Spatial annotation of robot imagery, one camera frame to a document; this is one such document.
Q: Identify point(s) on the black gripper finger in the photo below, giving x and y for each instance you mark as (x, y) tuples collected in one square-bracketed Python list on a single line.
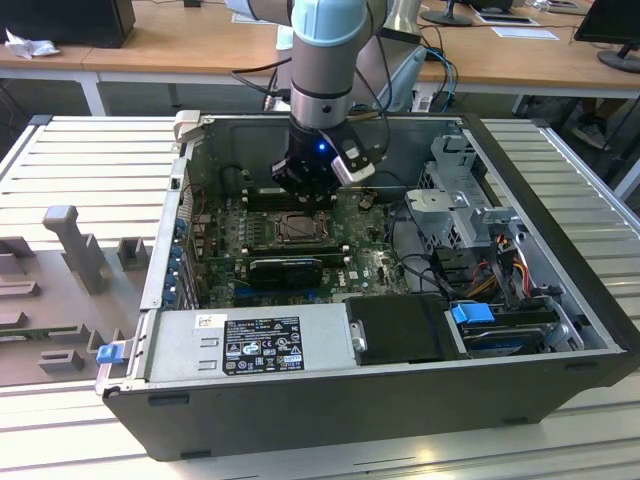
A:
[(320, 203), (285, 177)]

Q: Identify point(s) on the silver CPU plate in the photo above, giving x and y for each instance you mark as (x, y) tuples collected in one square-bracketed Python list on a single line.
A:
[(301, 228)]

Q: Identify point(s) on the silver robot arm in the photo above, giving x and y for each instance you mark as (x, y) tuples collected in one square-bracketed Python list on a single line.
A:
[(325, 60)]

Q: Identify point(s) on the CPU socket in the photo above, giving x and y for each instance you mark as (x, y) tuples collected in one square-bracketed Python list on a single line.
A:
[(274, 236)]

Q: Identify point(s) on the blue slot retainer clip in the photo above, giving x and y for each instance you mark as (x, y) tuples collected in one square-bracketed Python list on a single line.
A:
[(181, 226), (176, 262), (171, 292)]

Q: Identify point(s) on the blue expansion slot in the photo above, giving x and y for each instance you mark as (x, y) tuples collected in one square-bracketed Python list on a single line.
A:
[(242, 290)]

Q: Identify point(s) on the black RAM stick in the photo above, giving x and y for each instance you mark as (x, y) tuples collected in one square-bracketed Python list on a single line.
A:
[(265, 192), (295, 246)]

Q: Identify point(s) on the dark round battery holder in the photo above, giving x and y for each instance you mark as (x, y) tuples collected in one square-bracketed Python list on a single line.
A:
[(365, 201)]

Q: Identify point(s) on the black cylinder component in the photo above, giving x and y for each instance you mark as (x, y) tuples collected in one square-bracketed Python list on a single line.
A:
[(232, 180)]

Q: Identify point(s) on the green motherboard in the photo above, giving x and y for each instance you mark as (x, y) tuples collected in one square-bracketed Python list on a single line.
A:
[(370, 260)]

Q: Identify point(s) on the black graphics card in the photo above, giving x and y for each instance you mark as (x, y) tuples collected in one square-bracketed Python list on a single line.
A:
[(285, 274)]

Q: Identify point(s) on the white barcode label box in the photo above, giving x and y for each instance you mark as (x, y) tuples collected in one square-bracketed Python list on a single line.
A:
[(422, 102)]

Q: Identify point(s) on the pale blue teach pendant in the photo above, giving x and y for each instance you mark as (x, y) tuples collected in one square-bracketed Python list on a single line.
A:
[(405, 75)]

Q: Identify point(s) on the silver metal drive cage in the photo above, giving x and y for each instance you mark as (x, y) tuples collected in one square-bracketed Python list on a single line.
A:
[(450, 210)]

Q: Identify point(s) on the silver shroud latch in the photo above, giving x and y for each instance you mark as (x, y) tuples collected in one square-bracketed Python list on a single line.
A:
[(358, 336)]

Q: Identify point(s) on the black plastic shroud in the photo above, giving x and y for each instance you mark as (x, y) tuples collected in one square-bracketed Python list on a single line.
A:
[(400, 330)]

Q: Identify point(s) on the black rating label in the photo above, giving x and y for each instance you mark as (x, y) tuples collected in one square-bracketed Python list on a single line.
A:
[(262, 345)]

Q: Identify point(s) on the white barcode sticker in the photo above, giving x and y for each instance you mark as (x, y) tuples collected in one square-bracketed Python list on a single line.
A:
[(210, 320)]

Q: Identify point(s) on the blue disk carrier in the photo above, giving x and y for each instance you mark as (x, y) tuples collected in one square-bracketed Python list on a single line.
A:
[(470, 315)]

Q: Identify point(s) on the black round monitor stand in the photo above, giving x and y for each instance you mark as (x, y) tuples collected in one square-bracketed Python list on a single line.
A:
[(620, 61), (447, 19)]

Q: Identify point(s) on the silver power supply unit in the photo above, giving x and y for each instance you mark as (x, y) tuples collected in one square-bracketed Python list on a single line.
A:
[(175, 350)]

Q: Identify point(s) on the black open PC case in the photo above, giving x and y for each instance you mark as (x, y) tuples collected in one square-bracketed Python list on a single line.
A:
[(350, 415)]

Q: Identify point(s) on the hard disk drive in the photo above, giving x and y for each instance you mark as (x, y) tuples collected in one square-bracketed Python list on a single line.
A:
[(505, 342)]

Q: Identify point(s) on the black white tablet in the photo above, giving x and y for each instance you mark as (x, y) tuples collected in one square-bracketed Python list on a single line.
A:
[(507, 19)]

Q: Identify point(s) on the blue case latch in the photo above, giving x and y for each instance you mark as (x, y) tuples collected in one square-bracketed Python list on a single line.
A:
[(109, 354)]

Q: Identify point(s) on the grey parts rack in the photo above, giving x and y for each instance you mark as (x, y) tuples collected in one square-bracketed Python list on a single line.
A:
[(60, 300)]

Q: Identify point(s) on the black computer box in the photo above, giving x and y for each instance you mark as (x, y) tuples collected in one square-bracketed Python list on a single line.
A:
[(65, 22)]

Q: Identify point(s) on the person leg with sneaker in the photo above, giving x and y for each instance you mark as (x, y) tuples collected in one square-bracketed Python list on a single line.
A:
[(590, 135)]

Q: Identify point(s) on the crumpled white paper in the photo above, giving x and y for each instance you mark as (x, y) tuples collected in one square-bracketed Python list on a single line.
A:
[(30, 46)]

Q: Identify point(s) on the green RAM stick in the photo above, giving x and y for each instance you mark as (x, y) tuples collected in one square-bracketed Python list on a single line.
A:
[(30, 333)]

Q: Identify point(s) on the black computer monitor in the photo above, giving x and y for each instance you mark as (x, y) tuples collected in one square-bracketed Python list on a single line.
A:
[(612, 20)]

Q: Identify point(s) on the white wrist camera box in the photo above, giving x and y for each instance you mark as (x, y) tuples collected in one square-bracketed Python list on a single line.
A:
[(357, 172)]

